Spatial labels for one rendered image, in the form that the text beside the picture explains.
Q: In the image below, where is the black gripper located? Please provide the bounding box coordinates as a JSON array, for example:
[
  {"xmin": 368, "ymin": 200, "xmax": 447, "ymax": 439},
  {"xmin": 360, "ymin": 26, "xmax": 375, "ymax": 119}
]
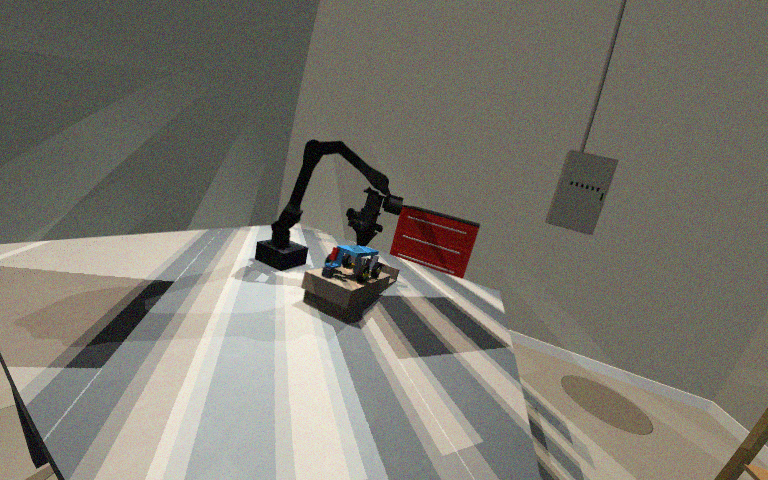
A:
[{"xmin": 348, "ymin": 206, "xmax": 383, "ymax": 247}]

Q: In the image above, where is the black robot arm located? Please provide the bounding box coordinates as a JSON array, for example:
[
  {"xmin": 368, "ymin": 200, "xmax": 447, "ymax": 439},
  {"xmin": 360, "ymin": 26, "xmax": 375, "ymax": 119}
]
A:
[{"xmin": 267, "ymin": 140, "xmax": 404, "ymax": 249}]

